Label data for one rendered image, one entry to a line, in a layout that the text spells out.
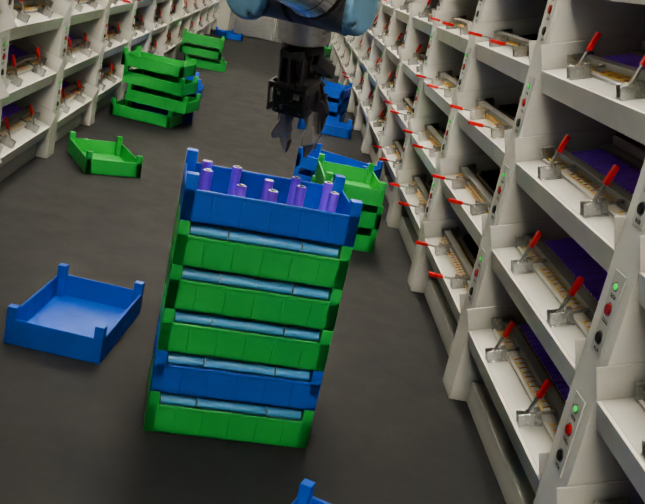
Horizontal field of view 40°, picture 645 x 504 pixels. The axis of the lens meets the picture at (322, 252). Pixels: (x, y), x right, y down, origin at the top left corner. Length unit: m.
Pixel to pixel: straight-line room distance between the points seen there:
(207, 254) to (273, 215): 0.13
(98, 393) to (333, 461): 0.46
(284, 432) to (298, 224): 0.40
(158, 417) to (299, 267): 0.37
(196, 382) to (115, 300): 0.57
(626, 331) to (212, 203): 0.68
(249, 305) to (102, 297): 0.66
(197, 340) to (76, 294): 0.64
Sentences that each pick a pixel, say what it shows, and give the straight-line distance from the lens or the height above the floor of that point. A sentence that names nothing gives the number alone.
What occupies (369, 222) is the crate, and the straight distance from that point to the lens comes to 2.94.
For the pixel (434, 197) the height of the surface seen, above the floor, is 0.29.
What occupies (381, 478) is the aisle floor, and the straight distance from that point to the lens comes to 1.68.
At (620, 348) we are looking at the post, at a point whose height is 0.44.
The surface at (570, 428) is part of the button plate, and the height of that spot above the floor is 0.29.
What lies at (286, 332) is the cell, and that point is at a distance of 1.60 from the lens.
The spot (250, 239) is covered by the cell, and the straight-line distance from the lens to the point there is 1.53.
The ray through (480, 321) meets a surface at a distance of 1.99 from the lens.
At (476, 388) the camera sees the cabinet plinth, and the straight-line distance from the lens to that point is 2.02.
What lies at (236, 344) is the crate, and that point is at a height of 0.19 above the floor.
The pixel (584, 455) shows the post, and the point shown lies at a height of 0.27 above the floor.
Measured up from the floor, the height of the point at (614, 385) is 0.39.
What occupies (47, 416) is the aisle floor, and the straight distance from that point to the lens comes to 1.68.
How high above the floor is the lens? 0.83
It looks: 17 degrees down
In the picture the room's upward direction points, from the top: 13 degrees clockwise
